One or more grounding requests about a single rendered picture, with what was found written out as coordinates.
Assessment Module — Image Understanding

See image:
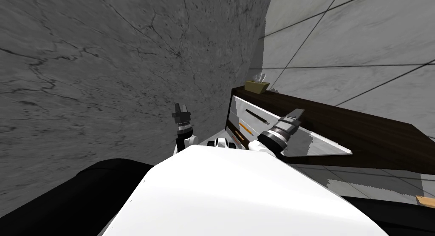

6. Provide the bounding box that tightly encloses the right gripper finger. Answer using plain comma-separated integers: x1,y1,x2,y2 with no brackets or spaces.
287,108,306,121

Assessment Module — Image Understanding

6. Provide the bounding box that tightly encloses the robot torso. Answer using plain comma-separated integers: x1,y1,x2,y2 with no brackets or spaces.
98,137,390,236

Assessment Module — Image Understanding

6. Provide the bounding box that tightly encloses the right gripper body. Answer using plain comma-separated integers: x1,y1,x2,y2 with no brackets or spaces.
276,115,302,135

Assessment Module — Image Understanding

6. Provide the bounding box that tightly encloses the dark brown wooden cabinet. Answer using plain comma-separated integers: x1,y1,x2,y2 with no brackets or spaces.
224,86,435,176

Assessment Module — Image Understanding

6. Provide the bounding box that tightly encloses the white drawer front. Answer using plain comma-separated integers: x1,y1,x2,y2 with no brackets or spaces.
226,94,353,157

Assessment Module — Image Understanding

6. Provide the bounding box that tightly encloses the olive tissue box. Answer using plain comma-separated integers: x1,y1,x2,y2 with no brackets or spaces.
244,72,271,94

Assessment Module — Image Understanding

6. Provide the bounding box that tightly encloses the tan wooden block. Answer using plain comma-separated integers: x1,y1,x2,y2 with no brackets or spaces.
416,195,435,209

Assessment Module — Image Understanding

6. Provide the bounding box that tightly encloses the black drawer handle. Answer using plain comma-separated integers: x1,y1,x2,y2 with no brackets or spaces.
245,108,270,125

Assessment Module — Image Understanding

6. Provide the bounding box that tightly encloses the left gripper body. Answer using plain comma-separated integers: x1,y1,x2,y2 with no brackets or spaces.
171,110,192,127

